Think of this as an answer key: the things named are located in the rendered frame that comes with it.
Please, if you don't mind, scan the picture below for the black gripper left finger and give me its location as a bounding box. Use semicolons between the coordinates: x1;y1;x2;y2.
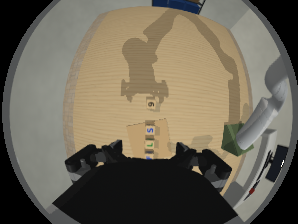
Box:
65;140;135;183

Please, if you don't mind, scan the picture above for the tan square mat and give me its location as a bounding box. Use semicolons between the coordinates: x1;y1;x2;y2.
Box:
126;119;172;159

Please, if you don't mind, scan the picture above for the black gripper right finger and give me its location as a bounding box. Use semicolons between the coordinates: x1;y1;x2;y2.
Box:
159;142;232;193

